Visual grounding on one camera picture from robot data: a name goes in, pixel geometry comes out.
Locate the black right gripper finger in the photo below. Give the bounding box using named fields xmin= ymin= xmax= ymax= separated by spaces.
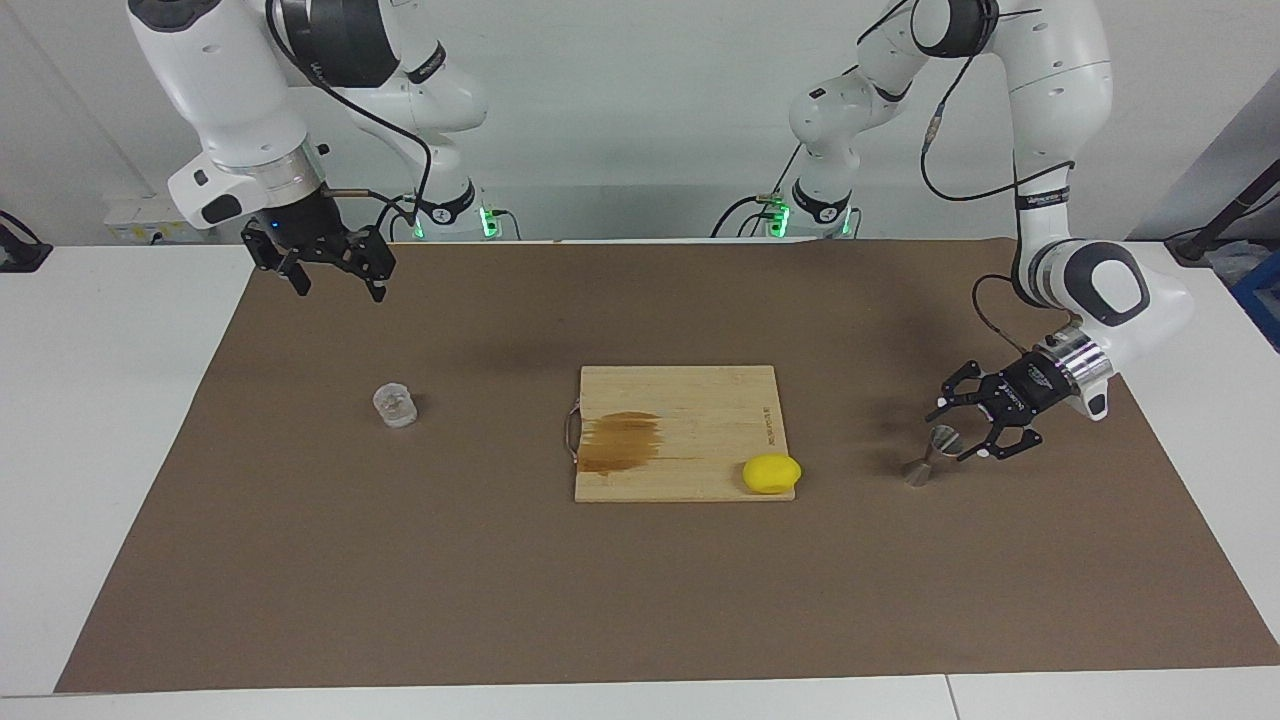
xmin=241 ymin=222 xmax=313 ymax=297
xmin=330 ymin=226 xmax=397 ymax=303

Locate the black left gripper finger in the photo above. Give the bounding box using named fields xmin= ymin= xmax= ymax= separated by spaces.
xmin=956 ymin=418 xmax=1044 ymax=463
xmin=925 ymin=362 xmax=1001 ymax=421

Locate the steel jigger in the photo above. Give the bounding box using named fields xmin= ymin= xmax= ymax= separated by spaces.
xmin=902 ymin=425 xmax=963 ymax=488

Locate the small clear glass cup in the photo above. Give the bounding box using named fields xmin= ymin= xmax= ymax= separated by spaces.
xmin=373 ymin=383 xmax=418 ymax=429

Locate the white socket box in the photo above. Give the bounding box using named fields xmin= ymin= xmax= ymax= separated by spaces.
xmin=103 ymin=193 xmax=213 ymax=244

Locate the yellow lemon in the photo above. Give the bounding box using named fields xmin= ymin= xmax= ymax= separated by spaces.
xmin=742 ymin=454 xmax=803 ymax=496

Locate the black stand pole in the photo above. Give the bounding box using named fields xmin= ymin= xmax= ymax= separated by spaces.
xmin=1165 ymin=160 xmax=1280 ymax=266

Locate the wooden cutting board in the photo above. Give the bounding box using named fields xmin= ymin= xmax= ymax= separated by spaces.
xmin=563 ymin=365 xmax=798 ymax=503

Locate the brown table mat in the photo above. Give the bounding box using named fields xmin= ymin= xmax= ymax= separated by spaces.
xmin=55 ymin=238 xmax=1280 ymax=693

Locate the black right base cable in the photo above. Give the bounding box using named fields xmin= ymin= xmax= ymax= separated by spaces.
xmin=372 ymin=193 xmax=419 ymax=242

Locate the black base cable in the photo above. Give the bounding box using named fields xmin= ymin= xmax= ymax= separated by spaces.
xmin=372 ymin=193 xmax=419 ymax=242
xmin=711 ymin=150 xmax=806 ymax=239

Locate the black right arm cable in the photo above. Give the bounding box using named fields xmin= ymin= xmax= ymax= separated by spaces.
xmin=265 ymin=0 xmax=433 ymax=236

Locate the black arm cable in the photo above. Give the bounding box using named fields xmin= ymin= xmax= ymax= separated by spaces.
xmin=855 ymin=0 xmax=1076 ymax=353
xmin=265 ymin=0 xmax=433 ymax=236

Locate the black clamp mount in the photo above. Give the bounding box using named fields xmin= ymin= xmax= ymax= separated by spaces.
xmin=0 ymin=210 xmax=53 ymax=273

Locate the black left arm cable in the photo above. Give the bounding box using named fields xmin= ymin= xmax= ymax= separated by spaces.
xmin=855 ymin=0 xmax=1076 ymax=353

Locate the black left base cable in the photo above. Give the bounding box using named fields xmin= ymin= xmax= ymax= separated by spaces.
xmin=711 ymin=150 xmax=806 ymax=239

